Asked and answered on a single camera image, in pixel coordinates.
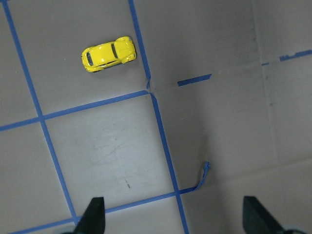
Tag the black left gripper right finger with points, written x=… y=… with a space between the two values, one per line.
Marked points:
x=256 y=218

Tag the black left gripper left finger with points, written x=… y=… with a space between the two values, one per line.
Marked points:
x=93 y=219

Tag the yellow toy beetle car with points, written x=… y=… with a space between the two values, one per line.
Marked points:
x=106 y=55

